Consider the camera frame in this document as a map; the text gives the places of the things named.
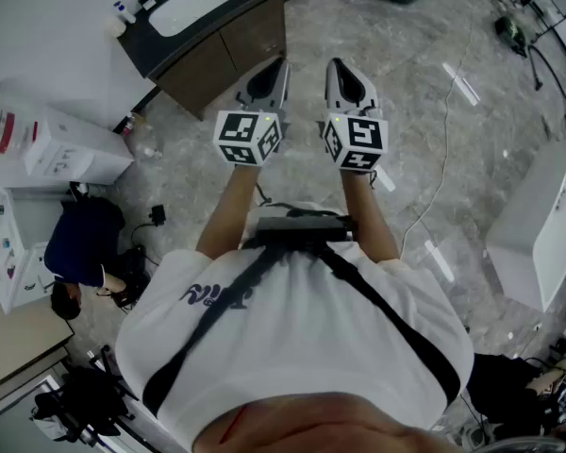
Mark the white sink basin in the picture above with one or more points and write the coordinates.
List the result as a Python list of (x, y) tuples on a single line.
[(191, 5)]

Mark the white cabinet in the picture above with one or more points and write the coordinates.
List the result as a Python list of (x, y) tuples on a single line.
[(9, 248)]

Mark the blue-capped white bottle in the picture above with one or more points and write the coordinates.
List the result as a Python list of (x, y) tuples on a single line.
[(124, 11)]

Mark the person's right forearm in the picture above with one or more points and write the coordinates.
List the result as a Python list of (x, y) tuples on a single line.
[(368, 220)]

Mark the dark vanity cabinet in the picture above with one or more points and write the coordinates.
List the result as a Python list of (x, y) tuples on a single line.
[(245, 40)]

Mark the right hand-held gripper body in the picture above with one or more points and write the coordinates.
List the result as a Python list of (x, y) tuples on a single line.
[(361, 135)]

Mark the person's white shirt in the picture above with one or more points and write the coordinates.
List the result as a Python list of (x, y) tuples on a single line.
[(287, 338)]

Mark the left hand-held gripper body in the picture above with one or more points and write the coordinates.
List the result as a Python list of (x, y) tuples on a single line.
[(245, 130)]

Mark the black chest-mounted box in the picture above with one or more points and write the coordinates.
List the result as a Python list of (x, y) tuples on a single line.
[(302, 228)]

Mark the red bottle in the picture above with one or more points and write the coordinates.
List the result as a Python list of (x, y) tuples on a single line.
[(128, 124)]

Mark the black and green vacuum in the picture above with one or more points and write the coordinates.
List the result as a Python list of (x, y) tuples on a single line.
[(511, 31)]

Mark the black power adapter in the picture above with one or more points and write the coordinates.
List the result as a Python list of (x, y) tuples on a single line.
[(158, 214)]

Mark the cream cup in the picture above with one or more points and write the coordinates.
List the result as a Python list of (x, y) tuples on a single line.
[(114, 25)]

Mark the white bathtub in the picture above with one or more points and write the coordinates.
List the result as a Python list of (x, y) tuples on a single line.
[(533, 234)]

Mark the black backpack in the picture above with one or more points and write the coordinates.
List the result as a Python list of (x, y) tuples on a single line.
[(82, 404)]

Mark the person's left forearm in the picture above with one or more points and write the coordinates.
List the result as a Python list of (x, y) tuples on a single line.
[(228, 215)]

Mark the person's chin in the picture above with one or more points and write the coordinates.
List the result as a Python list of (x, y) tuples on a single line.
[(339, 423)]

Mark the white box-shaped fixture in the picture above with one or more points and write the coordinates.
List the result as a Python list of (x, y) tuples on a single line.
[(75, 151)]

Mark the wooden desk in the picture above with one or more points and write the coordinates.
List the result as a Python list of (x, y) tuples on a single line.
[(19, 338)]

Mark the red-labelled white bag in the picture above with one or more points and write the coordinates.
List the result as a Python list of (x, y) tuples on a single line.
[(11, 132)]

